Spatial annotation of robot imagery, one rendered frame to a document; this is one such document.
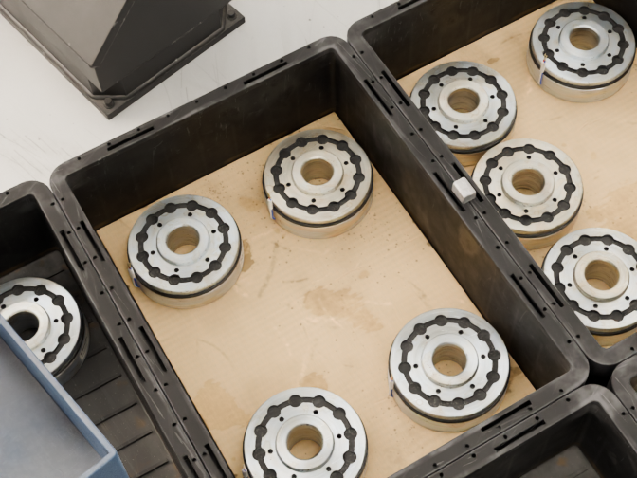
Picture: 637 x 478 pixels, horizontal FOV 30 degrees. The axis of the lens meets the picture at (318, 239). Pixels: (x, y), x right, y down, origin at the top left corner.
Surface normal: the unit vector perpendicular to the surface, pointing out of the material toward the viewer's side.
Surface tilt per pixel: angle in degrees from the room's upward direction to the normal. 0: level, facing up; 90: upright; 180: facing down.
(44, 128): 0
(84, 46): 44
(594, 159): 0
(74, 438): 1
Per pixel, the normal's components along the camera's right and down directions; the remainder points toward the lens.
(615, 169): -0.04, -0.48
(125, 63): 0.68, 0.63
